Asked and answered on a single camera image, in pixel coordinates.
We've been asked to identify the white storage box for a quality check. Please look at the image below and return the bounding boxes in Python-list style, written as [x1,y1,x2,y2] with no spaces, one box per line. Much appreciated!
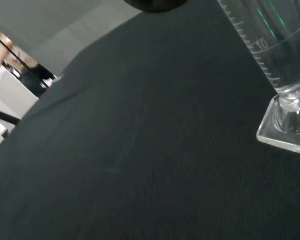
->
[0,66,40,118]

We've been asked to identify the black bench cloth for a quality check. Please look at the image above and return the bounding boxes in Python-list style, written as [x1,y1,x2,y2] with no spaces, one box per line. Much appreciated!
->
[0,0,300,240]

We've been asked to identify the black tripod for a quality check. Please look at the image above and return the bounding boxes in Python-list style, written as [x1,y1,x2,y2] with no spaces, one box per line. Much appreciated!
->
[0,101,22,126]

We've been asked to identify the person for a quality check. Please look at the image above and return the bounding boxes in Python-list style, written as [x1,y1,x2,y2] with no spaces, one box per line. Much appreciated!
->
[0,23,57,98]

